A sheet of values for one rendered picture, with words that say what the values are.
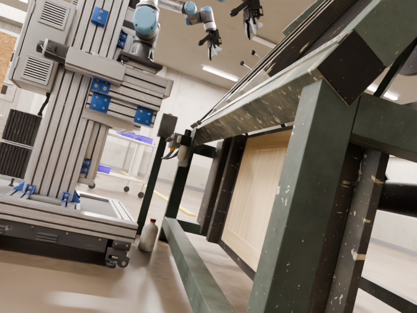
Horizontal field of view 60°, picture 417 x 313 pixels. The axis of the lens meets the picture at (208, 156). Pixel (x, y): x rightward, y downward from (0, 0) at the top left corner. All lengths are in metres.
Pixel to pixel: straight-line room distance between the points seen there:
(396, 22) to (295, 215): 0.45
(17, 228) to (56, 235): 0.17
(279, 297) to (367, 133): 0.37
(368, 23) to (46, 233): 1.53
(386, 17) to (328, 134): 0.27
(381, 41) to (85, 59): 1.32
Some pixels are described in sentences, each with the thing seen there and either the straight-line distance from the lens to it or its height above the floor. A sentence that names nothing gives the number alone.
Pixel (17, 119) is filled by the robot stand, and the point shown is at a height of 0.58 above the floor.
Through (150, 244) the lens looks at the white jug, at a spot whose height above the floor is 0.05.
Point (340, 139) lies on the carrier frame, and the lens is 0.77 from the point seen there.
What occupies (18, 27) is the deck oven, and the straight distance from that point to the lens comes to 5.54.
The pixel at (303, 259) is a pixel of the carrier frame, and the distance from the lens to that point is 0.76.
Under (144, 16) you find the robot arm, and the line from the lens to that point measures 1.89.
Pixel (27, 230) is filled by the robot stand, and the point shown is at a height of 0.11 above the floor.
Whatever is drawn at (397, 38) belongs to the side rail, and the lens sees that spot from 0.88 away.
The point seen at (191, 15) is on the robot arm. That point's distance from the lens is 2.58.
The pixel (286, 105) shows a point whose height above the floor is 0.77.
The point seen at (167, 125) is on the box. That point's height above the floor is 0.85.
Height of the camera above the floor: 0.54
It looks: 3 degrees up
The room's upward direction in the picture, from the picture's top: 15 degrees clockwise
